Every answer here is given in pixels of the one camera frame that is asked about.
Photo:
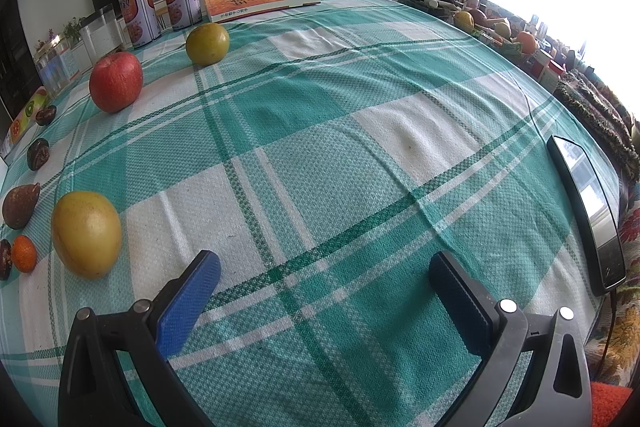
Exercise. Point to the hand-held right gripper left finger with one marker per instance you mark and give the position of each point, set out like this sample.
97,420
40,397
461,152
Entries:
187,302

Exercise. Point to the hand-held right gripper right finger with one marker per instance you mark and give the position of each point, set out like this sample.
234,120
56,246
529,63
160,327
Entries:
450,287

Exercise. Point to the orange-red tomato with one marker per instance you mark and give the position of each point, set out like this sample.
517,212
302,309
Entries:
24,253

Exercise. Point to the dark water chestnut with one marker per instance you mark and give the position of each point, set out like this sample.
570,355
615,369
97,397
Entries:
38,153
5,259
46,114

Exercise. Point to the yellow mango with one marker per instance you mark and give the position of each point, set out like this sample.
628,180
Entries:
87,234

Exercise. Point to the black tablet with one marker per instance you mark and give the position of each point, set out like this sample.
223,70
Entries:
587,217

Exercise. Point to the floral cloth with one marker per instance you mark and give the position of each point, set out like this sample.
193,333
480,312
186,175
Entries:
617,337

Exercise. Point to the dark brown avocado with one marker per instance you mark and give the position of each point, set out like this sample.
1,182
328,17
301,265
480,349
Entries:
20,205

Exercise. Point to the orange-red cloth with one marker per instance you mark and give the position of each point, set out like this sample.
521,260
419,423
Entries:
607,402

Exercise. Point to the green checked tablecloth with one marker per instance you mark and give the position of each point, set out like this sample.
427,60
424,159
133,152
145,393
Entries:
325,132

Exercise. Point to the dark knitted cloth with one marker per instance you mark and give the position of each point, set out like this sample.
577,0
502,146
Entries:
595,107

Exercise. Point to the red apple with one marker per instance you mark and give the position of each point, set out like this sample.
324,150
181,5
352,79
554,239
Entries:
116,82

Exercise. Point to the fruit-print packet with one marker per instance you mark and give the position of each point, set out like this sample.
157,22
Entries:
25,117

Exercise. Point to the green-yellow orange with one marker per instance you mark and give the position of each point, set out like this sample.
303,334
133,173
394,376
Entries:
207,44

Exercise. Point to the yellow apple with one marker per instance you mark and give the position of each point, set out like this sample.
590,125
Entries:
464,20

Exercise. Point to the clear jar with gold lid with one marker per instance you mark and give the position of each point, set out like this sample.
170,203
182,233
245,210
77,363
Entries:
55,64

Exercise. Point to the clear jar with black lid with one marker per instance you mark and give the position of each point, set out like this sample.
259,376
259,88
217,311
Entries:
102,32

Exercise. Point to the small potted plant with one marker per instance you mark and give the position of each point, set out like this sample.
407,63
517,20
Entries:
72,29

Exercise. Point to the small flower pot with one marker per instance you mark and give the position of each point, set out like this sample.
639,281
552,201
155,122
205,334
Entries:
47,39

